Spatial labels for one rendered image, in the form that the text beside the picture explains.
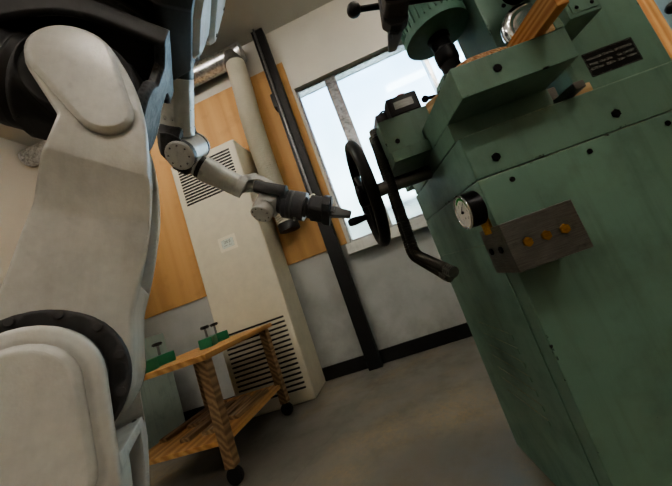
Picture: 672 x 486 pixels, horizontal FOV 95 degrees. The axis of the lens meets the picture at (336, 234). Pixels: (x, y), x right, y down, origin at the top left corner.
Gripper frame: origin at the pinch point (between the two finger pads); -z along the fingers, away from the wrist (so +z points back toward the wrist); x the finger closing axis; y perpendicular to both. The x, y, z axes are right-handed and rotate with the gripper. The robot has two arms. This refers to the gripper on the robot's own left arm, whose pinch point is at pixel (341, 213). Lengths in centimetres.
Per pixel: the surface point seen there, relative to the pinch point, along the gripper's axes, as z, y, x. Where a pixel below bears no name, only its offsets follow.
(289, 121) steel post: 62, 119, -94
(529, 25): -30, 17, 48
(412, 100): -14.0, 21.5, 25.1
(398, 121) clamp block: -11.4, 15.8, 23.3
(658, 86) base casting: -57, 17, 40
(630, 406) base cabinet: -56, -39, 23
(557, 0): -31, 14, 53
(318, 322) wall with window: 14, -14, -146
